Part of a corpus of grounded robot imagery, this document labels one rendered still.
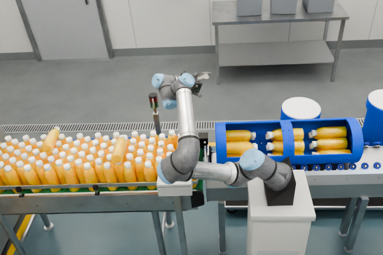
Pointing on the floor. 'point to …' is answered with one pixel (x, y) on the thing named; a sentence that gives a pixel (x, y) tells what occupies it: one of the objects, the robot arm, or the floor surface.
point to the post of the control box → (180, 224)
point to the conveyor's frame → (37, 202)
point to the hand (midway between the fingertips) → (206, 84)
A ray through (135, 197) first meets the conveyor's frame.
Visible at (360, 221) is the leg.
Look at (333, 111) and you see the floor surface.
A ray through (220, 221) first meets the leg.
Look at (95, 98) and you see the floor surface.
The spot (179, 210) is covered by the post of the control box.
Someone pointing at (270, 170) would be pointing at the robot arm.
